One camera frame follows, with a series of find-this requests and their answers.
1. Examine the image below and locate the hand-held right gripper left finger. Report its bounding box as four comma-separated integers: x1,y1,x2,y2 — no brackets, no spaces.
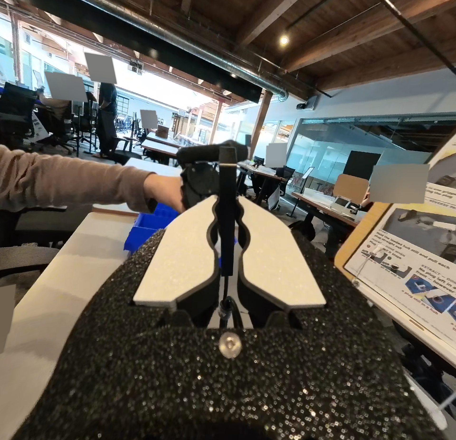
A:
133,195,220,312

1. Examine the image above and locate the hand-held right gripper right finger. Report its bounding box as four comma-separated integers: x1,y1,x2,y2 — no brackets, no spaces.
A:
237,196,327,312

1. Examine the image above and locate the black usb hub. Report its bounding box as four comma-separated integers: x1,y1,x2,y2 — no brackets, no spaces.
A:
218,146,238,277

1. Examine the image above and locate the blue plastic bin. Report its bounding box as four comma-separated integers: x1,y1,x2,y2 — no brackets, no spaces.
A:
123,202,240,270

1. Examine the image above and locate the black hub cable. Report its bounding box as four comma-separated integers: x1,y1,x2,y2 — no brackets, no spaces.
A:
218,276,246,329

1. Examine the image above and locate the person's left forearm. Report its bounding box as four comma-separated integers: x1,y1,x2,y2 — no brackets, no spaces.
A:
0,144,157,213

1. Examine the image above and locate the person's left hand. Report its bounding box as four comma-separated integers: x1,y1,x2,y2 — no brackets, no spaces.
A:
143,173,186,213

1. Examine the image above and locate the black backpack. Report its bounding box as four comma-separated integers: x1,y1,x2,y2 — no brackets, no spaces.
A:
289,220,316,242

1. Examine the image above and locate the long office desk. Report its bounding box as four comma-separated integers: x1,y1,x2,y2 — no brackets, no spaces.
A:
141,131,183,164
237,160,287,205

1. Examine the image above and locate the wooden-edged office desk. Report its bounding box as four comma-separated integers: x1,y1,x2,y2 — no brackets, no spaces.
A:
291,191,360,270

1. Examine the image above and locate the small wooden board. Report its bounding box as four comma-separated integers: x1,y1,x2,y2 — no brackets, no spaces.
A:
336,174,370,208

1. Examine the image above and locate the wooden instruction board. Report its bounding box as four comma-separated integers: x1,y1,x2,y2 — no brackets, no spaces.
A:
334,130,456,369

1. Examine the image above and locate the black standing panel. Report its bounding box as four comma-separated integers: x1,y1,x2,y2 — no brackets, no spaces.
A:
343,150,382,183

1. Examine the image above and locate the black office chair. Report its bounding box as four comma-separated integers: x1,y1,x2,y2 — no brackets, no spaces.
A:
0,205,95,280
0,82,39,148

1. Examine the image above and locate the black overhead beam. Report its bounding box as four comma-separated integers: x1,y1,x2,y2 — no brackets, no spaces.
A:
0,0,263,104

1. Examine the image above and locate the wooden support post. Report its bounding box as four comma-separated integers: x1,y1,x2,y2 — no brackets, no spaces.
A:
249,89,273,159

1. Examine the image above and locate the silver ventilation duct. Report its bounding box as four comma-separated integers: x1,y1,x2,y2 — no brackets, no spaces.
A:
46,0,290,101

